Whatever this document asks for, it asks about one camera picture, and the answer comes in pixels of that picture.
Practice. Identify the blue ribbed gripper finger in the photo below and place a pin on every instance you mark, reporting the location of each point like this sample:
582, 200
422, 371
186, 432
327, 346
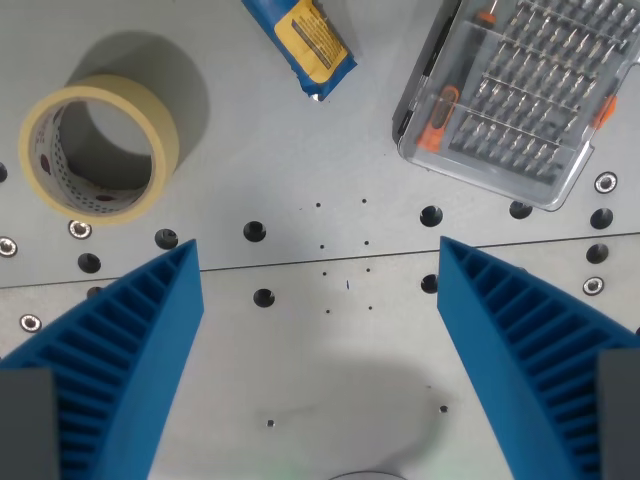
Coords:
520, 345
127, 345

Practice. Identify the clear screwdriver bit set case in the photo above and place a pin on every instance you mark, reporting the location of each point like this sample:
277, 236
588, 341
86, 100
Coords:
520, 100

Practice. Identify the blue and yellow snack bag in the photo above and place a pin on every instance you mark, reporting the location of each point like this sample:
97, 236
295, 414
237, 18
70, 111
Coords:
312, 45

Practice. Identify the yellow masking tape roll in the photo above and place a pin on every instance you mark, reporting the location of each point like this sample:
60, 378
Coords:
155, 132

